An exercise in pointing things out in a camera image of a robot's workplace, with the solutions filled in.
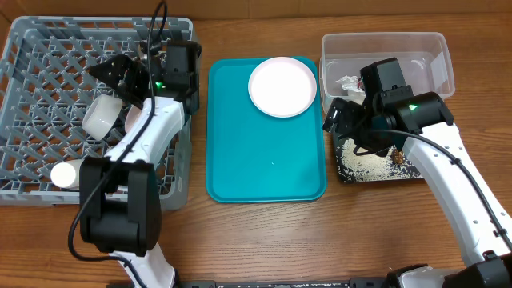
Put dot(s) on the white cup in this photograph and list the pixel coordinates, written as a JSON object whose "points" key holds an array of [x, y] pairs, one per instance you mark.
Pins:
{"points": [[66, 174]]}

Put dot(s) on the small white pink plate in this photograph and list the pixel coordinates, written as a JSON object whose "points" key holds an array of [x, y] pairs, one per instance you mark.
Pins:
{"points": [[131, 118]]}

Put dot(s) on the spilled rice pile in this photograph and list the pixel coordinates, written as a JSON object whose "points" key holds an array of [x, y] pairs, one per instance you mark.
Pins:
{"points": [[368, 166]]}

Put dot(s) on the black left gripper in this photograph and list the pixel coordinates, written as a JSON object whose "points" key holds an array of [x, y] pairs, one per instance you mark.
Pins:
{"points": [[122, 66]]}

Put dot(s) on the large white plate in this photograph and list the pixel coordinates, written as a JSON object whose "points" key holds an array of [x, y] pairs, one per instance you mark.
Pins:
{"points": [[282, 87]]}

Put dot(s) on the teal serving tray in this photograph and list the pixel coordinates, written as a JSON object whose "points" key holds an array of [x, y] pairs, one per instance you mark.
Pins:
{"points": [[242, 142]]}

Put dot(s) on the clear plastic bin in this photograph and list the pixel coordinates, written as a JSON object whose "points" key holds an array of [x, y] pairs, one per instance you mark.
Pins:
{"points": [[424, 59]]}

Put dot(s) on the white tissue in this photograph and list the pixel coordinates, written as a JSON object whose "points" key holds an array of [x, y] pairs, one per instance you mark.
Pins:
{"points": [[352, 87]]}

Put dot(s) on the black tray bin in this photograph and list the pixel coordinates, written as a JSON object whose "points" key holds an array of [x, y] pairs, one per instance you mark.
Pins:
{"points": [[348, 172]]}

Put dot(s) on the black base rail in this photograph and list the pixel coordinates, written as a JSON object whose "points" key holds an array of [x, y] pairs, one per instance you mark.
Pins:
{"points": [[351, 283]]}

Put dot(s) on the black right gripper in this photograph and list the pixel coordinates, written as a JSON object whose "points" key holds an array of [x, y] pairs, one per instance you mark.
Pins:
{"points": [[349, 112]]}

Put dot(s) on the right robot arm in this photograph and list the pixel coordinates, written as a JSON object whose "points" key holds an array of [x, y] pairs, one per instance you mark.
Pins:
{"points": [[423, 128]]}

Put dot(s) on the grey dishwasher rack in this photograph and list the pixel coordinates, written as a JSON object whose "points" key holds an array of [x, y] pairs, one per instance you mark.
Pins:
{"points": [[46, 90]]}

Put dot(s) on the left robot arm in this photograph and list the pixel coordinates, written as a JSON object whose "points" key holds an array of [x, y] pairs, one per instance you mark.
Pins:
{"points": [[120, 209]]}

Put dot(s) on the bowl of rice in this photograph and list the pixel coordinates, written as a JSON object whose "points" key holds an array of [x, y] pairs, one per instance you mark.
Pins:
{"points": [[101, 116]]}

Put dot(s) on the brown food lump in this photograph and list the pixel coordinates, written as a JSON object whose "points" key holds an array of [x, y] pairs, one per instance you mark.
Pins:
{"points": [[397, 157]]}

